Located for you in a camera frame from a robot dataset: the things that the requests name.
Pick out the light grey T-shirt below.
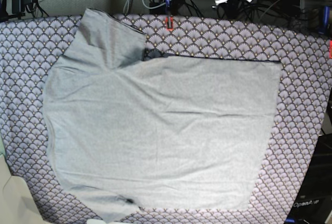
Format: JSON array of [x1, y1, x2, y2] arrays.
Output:
[[43, 9, 282, 222]]

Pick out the red black centre clamp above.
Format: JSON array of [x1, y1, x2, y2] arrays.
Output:
[[165, 0, 173, 31]]

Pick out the red right edge clamp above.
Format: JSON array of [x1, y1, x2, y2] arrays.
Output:
[[329, 40, 332, 59]]

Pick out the black OpenArm box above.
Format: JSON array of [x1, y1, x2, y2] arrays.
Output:
[[285, 134, 331, 223]]

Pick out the purple fan-pattern tablecloth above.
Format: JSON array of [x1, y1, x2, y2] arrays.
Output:
[[1, 15, 331, 223]]

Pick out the white plastic bin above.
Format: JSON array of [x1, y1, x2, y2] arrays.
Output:
[[1, 155, 45, 223]]

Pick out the blue right clamp handle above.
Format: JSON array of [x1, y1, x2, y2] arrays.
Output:
[[319, 6, 330, 34]]

